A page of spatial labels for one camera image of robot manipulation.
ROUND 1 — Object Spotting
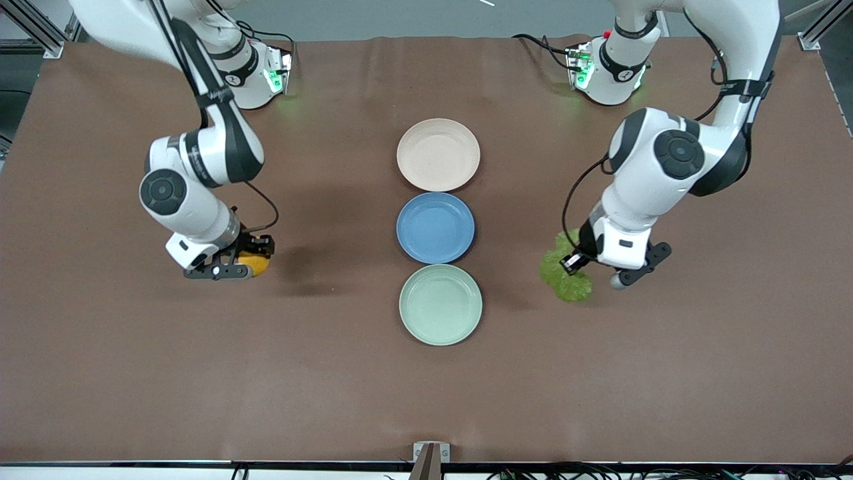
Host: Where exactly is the yellow lemon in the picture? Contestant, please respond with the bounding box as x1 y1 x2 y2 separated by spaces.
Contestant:
237 252 271 278

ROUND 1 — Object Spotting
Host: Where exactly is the green lettuce leaf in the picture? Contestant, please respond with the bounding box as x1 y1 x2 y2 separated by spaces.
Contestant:
540 230 593 303

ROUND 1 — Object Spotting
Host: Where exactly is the brown table cover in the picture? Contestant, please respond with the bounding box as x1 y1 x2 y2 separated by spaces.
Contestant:
0 33 853 464

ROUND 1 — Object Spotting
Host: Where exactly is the pale green round plate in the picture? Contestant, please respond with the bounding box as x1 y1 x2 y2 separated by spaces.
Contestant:
399 264 483 347

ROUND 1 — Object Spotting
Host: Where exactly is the blue round plate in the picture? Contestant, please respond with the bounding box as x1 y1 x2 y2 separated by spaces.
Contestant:
396 192 476 265

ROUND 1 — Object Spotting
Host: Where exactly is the beige round plate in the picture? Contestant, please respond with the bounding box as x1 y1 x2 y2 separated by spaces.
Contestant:
397 118 481 193

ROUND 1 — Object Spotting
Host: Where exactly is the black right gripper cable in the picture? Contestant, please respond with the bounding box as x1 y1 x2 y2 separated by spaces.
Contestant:
243 179 281 235

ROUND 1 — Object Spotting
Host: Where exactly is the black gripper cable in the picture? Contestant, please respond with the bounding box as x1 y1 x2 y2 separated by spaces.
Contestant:
243 179 281 235
561 155 612 253

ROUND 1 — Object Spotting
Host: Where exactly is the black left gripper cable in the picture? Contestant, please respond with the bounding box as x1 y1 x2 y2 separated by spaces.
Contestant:
561 155 612 253

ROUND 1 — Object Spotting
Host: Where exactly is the black cable bundle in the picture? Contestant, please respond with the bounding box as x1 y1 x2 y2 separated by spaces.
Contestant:
486 460 853 480

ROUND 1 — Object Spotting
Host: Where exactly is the black right arm base cable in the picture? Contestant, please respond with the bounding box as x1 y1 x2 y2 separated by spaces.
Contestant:
220 0 298 71

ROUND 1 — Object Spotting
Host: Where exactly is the black arm base cable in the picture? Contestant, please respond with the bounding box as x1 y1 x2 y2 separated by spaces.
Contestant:
512 33 575 71
220 0 298 71

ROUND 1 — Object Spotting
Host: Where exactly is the black left arm base cable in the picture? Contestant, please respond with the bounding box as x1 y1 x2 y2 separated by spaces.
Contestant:
512 33 575 71

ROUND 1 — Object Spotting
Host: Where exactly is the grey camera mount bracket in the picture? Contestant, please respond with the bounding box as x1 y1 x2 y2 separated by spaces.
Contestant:
408 441 451 480

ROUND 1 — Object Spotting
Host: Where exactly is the aluminium frame profile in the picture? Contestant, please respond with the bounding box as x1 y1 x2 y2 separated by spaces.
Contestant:
797 0 853 51

